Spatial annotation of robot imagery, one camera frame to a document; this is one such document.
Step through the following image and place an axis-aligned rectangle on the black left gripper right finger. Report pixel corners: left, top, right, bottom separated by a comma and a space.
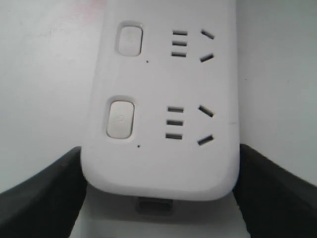
233, 144, 317, 238

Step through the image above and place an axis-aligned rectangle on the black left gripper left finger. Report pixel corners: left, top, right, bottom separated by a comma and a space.
0, 147, 87, 238

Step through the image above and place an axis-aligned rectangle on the white five-socket power strip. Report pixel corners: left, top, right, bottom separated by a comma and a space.
81, 0, 240, 215

